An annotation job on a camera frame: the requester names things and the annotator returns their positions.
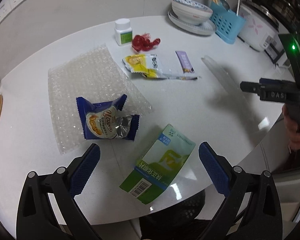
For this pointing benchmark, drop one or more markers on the white wall socket left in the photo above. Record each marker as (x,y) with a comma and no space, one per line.
(5,9)

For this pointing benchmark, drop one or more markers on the person's right hand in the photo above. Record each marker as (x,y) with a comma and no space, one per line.
(291,129)

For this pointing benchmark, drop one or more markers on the green white medicine box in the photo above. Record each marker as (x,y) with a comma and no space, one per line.
(155,171)

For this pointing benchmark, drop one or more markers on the small purple candy wrapper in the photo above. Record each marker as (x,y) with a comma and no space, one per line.
(185,62)

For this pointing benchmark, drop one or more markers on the white floral rice cooker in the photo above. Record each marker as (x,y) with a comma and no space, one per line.
(260,25)

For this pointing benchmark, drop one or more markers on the blue plastic utensil holder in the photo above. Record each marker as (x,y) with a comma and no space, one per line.
(228,24)

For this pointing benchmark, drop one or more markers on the blue patterned ceramic bowl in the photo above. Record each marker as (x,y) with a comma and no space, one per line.
(191,12)

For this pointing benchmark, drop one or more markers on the white microwave oven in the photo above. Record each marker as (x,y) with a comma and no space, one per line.
(277,54)

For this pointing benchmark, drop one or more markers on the blue patterned ceramic plate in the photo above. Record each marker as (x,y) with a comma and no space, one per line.
(205,29)

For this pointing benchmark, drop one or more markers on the metal spoon in holder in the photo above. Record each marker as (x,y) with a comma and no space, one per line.
(225,4)

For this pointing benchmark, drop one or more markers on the long clear plastic sleeve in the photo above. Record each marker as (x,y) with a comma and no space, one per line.
(223,77)

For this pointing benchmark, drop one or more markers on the clear bubble wrap sheet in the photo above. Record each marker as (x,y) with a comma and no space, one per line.
(96,77)

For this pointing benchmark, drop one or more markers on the white green pill bottle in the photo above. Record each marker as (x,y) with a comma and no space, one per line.
(123,31)

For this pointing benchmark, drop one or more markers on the red mesh net bag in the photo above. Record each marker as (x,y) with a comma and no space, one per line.
(144,43)

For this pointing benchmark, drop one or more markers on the blue snack cake wrapper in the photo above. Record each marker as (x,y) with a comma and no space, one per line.
(104,120)

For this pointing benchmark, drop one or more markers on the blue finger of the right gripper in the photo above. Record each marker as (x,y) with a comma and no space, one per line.
(269,81)

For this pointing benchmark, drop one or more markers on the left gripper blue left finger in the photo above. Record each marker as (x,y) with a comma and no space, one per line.
(36,218)

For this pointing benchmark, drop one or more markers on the yellow white snack wrapper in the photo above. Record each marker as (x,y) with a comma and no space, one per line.
(151,67)

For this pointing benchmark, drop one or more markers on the black trash bin with bag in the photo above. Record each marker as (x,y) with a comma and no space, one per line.
(176,222)

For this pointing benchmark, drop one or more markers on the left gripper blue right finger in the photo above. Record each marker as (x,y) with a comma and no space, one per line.
(251,207)

